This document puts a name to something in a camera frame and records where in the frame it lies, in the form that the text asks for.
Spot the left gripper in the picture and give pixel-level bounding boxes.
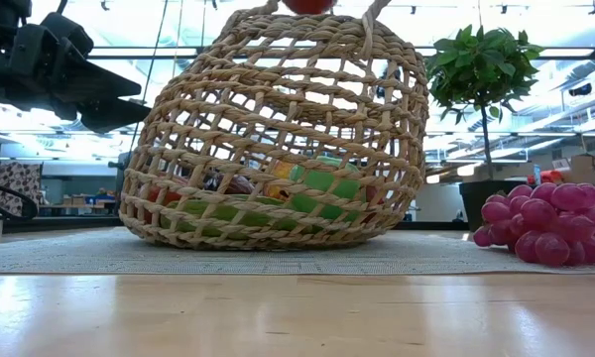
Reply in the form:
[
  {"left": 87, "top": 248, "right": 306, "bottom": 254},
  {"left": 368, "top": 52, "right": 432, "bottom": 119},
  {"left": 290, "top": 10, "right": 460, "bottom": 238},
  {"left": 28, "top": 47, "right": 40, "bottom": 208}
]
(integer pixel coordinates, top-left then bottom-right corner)
[{"left": 0, "top": 12, "right": 153, "bottom": 134}]

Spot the red yellow apple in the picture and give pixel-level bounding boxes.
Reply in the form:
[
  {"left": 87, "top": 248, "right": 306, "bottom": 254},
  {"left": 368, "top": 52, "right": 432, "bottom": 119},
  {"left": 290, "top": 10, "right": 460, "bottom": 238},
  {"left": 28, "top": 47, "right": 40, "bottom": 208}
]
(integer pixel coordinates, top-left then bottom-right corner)
[{"left": 141, "top": 174, "right": 192, "bottom": 224}]

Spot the green cucumber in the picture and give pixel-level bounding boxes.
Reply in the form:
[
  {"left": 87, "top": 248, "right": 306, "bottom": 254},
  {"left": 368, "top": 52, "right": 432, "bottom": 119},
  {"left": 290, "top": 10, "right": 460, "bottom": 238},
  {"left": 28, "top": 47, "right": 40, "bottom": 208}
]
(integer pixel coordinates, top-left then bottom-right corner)
[{"left": 159, "top": 195, "right": 324, "bottom": 238}]

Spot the yellow lemon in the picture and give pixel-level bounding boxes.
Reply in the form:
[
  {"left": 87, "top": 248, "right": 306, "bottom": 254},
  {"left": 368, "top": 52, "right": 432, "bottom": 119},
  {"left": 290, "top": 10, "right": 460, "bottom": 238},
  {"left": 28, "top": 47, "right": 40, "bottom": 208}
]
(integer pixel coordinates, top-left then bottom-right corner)
[{"left": 263, "top": 161, "right": 298, "bottom": 200}]

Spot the woven seagrass basket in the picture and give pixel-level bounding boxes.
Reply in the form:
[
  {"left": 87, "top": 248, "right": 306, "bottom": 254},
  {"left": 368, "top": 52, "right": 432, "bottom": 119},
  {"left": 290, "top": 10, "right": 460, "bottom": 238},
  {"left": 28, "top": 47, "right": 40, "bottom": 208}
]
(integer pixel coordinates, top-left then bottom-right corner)
[{"left": 117, "top": 0, "right": 431, "bottom": 252}]

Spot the green apple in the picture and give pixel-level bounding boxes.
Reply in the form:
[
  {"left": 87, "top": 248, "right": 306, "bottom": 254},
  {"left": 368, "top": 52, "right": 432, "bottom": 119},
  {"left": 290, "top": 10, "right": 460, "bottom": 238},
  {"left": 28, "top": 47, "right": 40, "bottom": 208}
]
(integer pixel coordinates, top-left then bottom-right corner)
[{"left": 288, "top": 156, "right": 364, "bottom": 223}]

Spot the brown patterned cushion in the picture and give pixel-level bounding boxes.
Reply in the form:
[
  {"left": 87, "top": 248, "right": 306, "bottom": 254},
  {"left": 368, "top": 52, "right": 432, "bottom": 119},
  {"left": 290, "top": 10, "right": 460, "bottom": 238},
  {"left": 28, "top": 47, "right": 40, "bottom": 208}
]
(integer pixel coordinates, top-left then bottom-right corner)
[{"left": 0, "top": 162, "right": 44, "bottom": 212}]

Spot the grey woven placemat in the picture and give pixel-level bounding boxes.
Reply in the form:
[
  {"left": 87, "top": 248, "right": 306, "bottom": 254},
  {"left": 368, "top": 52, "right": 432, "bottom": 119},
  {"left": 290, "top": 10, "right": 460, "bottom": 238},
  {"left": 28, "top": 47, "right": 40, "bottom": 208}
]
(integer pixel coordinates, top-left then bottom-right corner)
[{"left": 0, "top": 226, "right": 595, "bottom": 277}]

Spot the green artificial tree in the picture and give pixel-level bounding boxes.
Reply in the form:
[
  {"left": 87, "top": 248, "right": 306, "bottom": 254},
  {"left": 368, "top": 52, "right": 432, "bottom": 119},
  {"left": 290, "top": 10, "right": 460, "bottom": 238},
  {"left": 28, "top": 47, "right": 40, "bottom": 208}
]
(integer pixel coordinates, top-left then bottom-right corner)
[{"left": 424, "top": 24, "right": 545, "bottom": 182}]

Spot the black plant pot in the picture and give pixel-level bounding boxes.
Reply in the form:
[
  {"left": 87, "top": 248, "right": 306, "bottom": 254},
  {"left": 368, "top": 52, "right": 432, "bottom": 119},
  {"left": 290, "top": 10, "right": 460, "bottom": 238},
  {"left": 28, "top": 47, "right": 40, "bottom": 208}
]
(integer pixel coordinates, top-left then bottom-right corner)
[{"left": 458, "top": 178, "right": 527, "bottom": 233}]

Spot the red plastic container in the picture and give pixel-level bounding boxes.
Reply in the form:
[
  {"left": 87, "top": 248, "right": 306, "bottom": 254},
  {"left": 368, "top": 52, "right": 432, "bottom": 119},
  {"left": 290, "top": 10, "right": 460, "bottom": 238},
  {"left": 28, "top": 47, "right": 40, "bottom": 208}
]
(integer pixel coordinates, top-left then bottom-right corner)
[{"left": 528, "top": 170, "right": 564, "bottom": 185}]

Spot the purple grape bunch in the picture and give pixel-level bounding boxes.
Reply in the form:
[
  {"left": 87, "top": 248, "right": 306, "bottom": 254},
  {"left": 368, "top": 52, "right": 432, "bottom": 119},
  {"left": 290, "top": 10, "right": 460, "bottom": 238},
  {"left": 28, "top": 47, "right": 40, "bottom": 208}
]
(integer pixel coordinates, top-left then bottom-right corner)
[{"left": 473, "top": 181, "right": 595, "bottom": 269}]

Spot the cardboard box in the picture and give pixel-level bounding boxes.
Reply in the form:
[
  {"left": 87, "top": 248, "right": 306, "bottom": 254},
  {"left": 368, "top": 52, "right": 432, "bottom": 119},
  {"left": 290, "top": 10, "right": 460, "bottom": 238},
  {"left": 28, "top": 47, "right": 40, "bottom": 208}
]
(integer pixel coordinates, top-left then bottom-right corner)
[{"left": 569, "top": 151, "right": 595, "bottom": 187}]

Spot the thin black cable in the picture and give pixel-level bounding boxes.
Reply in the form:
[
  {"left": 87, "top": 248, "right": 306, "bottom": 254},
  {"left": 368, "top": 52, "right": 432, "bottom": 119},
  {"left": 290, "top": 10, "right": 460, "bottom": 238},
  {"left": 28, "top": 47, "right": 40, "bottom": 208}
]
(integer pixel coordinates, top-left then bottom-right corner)
[{"left": 128, "top": 0, "right": 171, "bottom": 150}]

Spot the black cable loop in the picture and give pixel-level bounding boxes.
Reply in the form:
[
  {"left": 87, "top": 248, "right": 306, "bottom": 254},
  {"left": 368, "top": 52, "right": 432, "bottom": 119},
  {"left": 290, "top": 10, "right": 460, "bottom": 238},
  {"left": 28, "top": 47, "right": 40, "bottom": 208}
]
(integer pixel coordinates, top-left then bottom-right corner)
[{"left": 0, "top": 174, "right": 39, "bottom": 219}]

